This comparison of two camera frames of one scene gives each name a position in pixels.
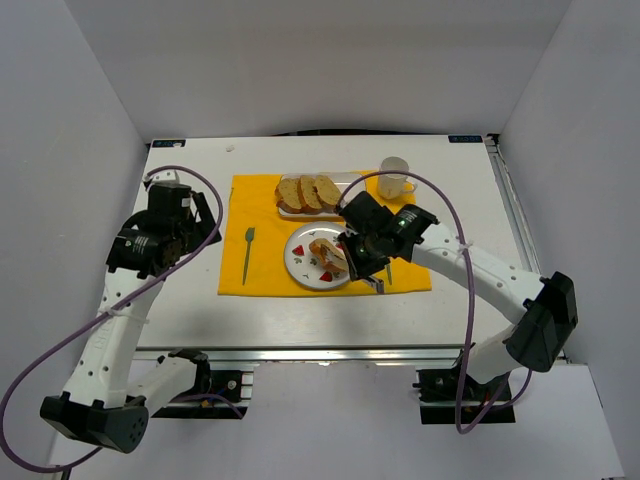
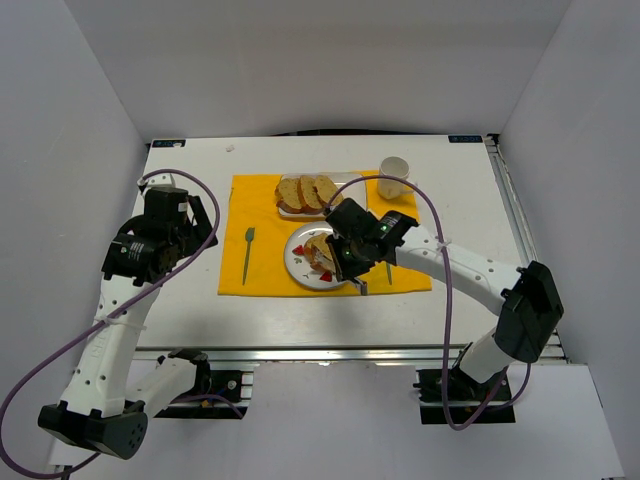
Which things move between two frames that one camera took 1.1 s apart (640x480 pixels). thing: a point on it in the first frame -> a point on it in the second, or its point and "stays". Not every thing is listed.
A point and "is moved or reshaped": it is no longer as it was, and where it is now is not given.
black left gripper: [201, 220] stays
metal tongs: [380, 286] is moved or reshaped
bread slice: [331, 255] is moved or reshaped
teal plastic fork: [249, 234] stays
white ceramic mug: [393, 185] stays
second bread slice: [308, 197] stays
